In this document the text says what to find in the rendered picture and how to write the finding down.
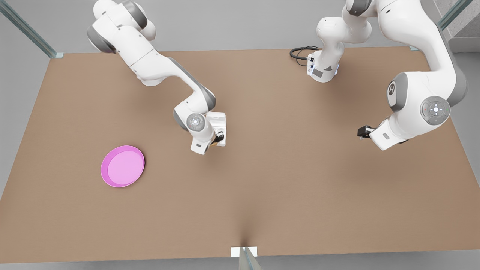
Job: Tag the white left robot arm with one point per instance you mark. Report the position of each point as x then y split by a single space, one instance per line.
420 56

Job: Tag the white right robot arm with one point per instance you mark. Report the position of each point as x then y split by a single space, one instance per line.
150 63

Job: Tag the white box lid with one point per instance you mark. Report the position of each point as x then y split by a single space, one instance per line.
217 119

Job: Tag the pink round plate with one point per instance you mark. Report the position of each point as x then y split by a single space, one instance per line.
123 166

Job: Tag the silver frame post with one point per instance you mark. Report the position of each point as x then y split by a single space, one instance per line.
245 257
26 29
452 14

